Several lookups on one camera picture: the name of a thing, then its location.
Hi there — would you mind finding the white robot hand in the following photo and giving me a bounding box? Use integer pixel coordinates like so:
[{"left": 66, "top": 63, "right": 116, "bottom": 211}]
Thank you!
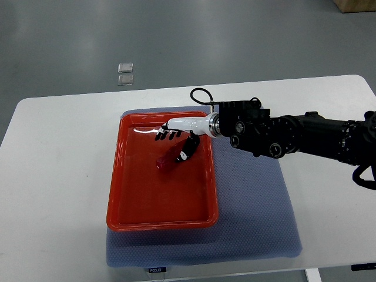
[{"left": 155, "top": 115, "right": 219, "bottom": 163}]

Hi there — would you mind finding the red pepper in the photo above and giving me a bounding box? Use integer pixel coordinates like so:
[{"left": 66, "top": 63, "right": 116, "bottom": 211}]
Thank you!
[{"left": 156, "top": 141, "right": 184, "bottom": 173}]

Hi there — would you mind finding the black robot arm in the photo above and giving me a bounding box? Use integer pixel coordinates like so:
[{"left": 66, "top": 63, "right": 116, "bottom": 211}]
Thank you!
[{"left": 155, "top": 98, "right": 375, "bottom": 168}]

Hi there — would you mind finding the red plastic tray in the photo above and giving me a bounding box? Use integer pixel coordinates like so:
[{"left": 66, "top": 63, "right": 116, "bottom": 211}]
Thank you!
[{"left": 106, "top": 110, "right": 219, "bottom": 232}]

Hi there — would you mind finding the upper metal floor plate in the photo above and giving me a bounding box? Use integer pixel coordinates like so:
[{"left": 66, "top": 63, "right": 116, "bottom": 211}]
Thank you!
[{"left": 117, "top": 62, "right": 133, "bottom": 73}]

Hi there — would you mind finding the blue-grey textured mat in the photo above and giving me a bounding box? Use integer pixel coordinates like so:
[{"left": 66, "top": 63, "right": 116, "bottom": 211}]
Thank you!
[{"left": 106, "top": 106, "right": 302, "bottom": 268}]

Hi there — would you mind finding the black table label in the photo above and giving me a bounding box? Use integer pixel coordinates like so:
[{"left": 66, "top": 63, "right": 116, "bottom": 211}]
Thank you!
[{"left": 148, "top": 267, "right": 167, "bottom": 274}]

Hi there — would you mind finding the white table leg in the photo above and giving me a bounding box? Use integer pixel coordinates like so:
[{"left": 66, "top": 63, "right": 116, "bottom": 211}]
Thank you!
[{"left": 304, "top": 268, "right": 322, "bottom": 282}]

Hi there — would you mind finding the cardboard box corner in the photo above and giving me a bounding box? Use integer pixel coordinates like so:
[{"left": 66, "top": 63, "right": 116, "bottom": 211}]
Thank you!
[{"left": 333, "top": 0, "right": 376, "bottom": 13}]

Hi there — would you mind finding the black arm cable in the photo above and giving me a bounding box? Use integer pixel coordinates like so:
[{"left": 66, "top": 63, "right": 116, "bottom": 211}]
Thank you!
[{"left": 190, "top": 88, "right": 217, "bottom": 106}]

